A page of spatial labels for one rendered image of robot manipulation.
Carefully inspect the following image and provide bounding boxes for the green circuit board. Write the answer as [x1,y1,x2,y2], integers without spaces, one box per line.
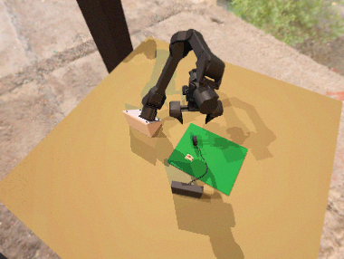
[167,123,248,196]

